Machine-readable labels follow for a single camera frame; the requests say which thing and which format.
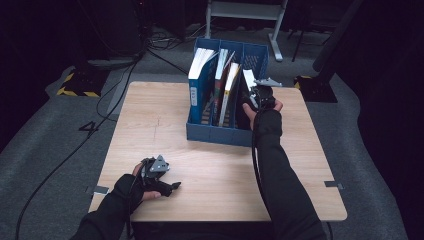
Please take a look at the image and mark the tangle of black floor cables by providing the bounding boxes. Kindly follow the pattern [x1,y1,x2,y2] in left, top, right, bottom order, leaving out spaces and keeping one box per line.
[146,26,205,51]

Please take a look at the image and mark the person's left hand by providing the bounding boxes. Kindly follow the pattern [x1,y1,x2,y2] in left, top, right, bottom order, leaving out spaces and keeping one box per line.
[113,163,162,214]

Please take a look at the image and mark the dark grey slanted pole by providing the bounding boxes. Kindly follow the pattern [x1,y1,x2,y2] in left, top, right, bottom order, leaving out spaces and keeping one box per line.
[312,0,366,84]

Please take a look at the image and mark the black hardcover book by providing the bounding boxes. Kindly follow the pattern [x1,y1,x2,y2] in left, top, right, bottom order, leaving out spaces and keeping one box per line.
[234,68,258,131]

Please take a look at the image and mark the white metal frame stand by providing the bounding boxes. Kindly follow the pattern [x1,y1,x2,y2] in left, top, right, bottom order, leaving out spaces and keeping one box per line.
[204,0,289,63]

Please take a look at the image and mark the yellow cover book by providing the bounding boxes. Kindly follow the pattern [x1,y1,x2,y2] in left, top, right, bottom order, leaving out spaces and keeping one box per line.
[218,62,242,128]

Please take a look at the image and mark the looped black floor cable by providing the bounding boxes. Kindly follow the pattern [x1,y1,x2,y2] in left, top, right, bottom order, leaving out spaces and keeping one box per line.
[95,64,138,123]

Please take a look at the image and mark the long black floor cable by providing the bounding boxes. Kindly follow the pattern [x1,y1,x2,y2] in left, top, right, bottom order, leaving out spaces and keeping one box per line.
[14,49,148,240]

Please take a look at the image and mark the blue landscape cover book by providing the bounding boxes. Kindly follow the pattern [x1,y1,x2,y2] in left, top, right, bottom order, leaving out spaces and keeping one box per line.
[187,47,219,125]

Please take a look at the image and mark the person's right hand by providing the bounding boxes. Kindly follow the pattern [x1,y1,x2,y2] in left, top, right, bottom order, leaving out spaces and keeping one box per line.
[242,100,284,136]

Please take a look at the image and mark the blue plastic file rack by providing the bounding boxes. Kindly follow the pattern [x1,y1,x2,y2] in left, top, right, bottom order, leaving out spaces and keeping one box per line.
[185,36,270,148]

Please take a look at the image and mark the right hand-held gripper cable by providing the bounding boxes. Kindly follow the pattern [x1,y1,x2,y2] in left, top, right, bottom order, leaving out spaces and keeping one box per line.
[250,106,268,189]

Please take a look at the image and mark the black tripod stand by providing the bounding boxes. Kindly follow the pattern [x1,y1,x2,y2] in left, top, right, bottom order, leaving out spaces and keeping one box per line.
[288,28,331,63]

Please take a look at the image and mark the hand-held gripper cable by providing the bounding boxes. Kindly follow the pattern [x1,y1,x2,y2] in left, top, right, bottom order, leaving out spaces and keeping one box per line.
[250,106,268,189]
[124,158,148,240]

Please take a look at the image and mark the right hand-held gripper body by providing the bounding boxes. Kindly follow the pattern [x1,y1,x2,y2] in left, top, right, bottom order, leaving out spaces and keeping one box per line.
[248,77,283,111]

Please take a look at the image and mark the left hand-held gripper cable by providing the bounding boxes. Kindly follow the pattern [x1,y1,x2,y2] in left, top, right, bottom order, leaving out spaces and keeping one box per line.
[124,158,148,240]

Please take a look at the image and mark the straight black floor cable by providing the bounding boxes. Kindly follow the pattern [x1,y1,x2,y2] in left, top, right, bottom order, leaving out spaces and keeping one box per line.
[146,48,191,77]

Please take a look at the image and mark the black yellow-striped stand base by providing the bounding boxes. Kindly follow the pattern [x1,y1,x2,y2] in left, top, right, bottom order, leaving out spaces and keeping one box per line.
[55,68,111,98]
[293,74,338,104]

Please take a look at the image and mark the red illustrated cover book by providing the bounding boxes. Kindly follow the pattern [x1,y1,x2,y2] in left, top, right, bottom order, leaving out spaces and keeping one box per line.
[212,48,236,127]

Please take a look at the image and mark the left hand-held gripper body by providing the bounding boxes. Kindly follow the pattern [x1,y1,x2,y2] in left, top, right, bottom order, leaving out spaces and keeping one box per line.
[139,154,171,191]

